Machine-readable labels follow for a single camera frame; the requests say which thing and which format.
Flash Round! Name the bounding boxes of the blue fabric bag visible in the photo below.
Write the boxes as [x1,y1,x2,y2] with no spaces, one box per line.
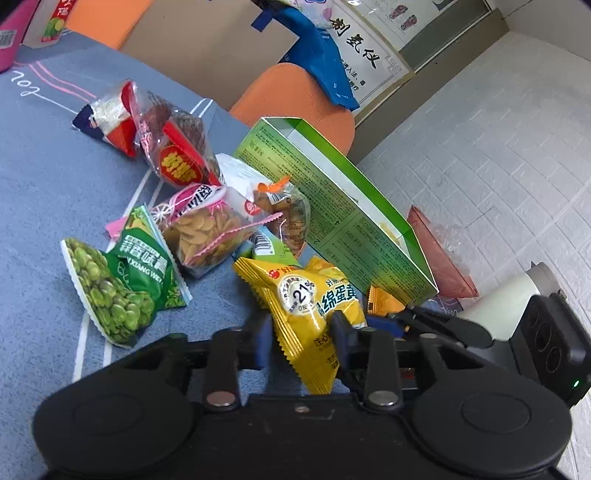
[252,1,360,112]

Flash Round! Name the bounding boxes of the floral cloth bundle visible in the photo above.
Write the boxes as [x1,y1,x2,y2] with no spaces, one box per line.
[280,0,334,29]

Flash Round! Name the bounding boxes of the small green candy packet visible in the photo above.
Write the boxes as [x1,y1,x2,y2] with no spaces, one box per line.
[250,226,298,266]

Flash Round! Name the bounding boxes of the green pea snack packet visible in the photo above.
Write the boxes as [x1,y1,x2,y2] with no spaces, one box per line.
[60,205,192,348]

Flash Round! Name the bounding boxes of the white juice bottle red label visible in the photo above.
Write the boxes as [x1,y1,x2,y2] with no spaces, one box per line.
[22,0,77,49]

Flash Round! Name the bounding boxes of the left orange chair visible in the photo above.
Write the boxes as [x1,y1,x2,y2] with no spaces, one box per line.
[66,0,152,50]

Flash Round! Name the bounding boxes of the white snack packet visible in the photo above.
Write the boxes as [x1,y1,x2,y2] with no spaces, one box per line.
[215,153,271,199]

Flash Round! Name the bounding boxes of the brown cardboard sheet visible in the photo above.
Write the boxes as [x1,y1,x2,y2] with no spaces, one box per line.
[121,0,297,109]

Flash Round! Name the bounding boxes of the white framed poster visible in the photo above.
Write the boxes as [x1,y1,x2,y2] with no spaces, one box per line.
[329,1,415,125]

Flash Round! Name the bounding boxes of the orange chair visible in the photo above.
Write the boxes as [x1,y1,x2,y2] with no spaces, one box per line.
[229,63,356,155]
[66,0,152,50]

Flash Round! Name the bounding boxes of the orange snack packet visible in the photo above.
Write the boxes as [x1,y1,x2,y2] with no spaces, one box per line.
[367,286,406,318]

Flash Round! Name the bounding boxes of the dark red date packet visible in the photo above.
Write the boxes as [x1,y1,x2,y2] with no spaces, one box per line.
[72,80,222,189]

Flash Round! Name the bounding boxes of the green open cardboard box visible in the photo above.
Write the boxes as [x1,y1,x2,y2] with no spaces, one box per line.
[235,117,439,305]

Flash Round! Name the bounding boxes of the yellow egg yolk pastry packet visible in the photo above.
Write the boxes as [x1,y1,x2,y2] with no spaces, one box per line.
[233,256,367,395]

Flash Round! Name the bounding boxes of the pink striped chip bag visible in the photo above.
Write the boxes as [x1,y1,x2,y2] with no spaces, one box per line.
[104,184,284,279]

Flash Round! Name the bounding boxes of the right orange chair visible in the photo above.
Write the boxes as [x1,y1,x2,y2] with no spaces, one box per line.
[229,63,356,155]

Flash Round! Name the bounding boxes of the clear orange nut packet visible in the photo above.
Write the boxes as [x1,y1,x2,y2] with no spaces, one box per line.
[253,176,311,257]

